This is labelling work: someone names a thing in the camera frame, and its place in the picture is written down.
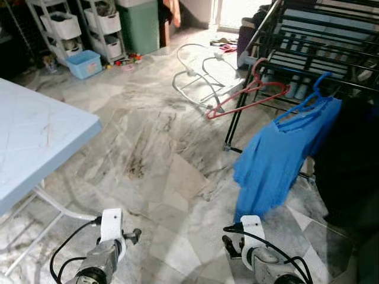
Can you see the pink plastic hanger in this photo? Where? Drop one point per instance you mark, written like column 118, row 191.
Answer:
column 249, row 105

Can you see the blue plastic hanger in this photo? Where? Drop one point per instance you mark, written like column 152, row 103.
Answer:
column 318, row 89

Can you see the blue shirt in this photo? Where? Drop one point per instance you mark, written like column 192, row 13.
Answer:
column 278, row 160

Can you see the light blue folding table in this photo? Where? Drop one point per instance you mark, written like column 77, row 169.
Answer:
column 35, row 136

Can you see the dark hanging garment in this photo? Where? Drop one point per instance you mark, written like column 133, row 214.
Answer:
column 349, row 165

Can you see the pink card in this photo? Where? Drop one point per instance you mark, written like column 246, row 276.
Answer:
column 128, row 67

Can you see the small red toys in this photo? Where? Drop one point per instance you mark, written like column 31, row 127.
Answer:
column 127, row 59

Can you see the light blue storage bin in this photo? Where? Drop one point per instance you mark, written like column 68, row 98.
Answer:
column 84, row 65

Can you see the purple armchair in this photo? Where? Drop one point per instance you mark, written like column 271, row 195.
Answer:
column 246, row 47

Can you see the pink slippers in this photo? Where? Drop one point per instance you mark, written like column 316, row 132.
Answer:
column 224, row 45

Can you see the green plastic laundry basket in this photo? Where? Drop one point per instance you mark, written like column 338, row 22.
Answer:
column 139, row 29

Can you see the white shelf trolley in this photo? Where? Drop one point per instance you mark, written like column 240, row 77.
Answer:
column 103, row 23
column 59, row 23

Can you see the brown wooden cabinet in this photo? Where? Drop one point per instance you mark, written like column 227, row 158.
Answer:
column 170, row 18

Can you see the dark clothes pile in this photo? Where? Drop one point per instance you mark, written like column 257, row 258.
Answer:
column 262, row 15

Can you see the black metal drying rack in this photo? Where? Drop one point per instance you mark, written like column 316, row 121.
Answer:
column 320, row 23

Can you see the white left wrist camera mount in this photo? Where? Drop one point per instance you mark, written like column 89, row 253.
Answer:
column 111, row 225

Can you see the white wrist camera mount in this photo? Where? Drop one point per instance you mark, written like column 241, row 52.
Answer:
column 111, row 225
column 251, row 231

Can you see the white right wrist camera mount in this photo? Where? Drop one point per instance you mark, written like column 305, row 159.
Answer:
column 251, row 231

